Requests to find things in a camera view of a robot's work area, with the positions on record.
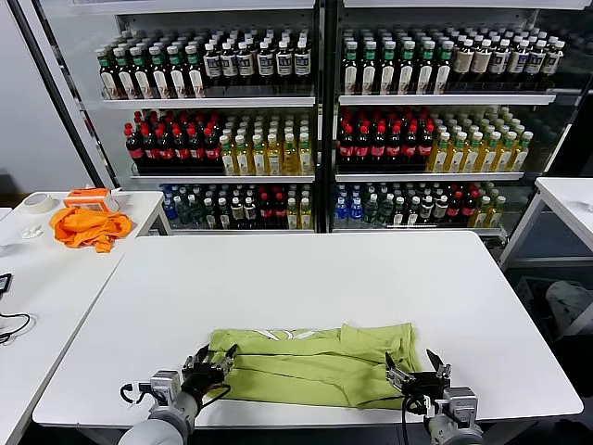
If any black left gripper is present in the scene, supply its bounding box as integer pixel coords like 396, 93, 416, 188
181, 343, 240, 400

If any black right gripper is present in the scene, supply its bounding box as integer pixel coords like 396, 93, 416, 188
384, 348, 453, 405

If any green t-shirt with white print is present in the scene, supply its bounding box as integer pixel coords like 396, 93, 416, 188
203, 323, 423, 411

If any green tinted water bottle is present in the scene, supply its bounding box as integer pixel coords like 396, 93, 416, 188
362, 193, 379, 227
377, 193, 393, 227
186, 194, 203, 227

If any small red cap cola bottle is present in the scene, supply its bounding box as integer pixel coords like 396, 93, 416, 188
447, 190, 463, 226
461, 190, 478, 226
271, 192, 287, 228
257, 192, 272, 228

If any grey bag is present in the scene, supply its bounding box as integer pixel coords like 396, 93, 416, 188
544, 280, 593, 339

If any white side table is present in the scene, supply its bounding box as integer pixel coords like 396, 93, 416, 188
0, 189, 173, 445

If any crumpled orange cloth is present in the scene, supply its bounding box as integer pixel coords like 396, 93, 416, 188
48, 206, 134, 254

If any yellow juice bottle green label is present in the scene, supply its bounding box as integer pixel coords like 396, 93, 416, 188
250, 133, 268, 176
425, 132, 451, 173
218, 134, 236, 176
266, 133, 284, 176
296, 132, 314, 176
282, 133, 299, 176
478, 131, 501, 173
461, 132, 484, 173
444, 132, 468, 173
496, 131, 518, 173
511, 131, 534, 172
233, 133, 251, 176

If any orange and white box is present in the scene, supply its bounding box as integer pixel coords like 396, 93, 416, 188
62, 186, 122, 212

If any white table with metal legs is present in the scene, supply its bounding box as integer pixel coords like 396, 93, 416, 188
498, 176, 593, 339

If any beige masking tape roll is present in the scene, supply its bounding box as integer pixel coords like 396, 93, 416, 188
21, 192, 60, 215

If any white store shelf unit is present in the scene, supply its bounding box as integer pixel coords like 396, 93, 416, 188
8, 0, 325, 235

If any beverage display shelf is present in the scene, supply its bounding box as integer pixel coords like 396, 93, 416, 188
323, 0, 593, 242

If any dark bottle green cap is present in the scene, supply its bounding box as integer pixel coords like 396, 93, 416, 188
342, 40, 360, 95
113, 45, 134, 100
379, 40, 398, 95
397, 40, 417, 95
416, 40, 436, 95
130, 44, 152, 100
166, 44, 188, 99
360, 40, 379, 95
434, 40, 455, 95
95, 45, 117, 100
147, 44, 170, 99
183, 44, 206, 98

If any dark bottle blue white label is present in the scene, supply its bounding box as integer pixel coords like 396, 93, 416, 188
235, 40, 255, 85
507, 39, 529, 84
488, 39, 511, 83
525, 39, 548, 85
542, 40, 566, 87
292, 39, 311, 85
220, 41, 239, 85
256, 40, 275, 85
202, 42, 221, 85
274, 40, 294, 85

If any dark bottle beige label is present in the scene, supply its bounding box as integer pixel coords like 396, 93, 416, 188
471, 39, 493, 83
452, 39, 474, 83

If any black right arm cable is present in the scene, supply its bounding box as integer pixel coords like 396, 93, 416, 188
399, 393, 433, 445

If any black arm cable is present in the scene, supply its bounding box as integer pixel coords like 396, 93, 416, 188
399, 393, 433, 445
119, 380, 155, 405

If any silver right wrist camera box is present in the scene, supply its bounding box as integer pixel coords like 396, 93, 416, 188
442, 387, 478, 423

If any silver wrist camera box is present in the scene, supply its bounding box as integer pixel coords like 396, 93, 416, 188
442, 387, 478, 423
148, 369, 183, 403

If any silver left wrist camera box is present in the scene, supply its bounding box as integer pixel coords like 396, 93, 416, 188
148, 369, 183, 403

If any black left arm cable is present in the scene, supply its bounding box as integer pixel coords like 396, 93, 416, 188
119, 380, 155, 405

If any thin black table cable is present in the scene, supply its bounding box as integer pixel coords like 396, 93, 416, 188
0, 312, 37, 345

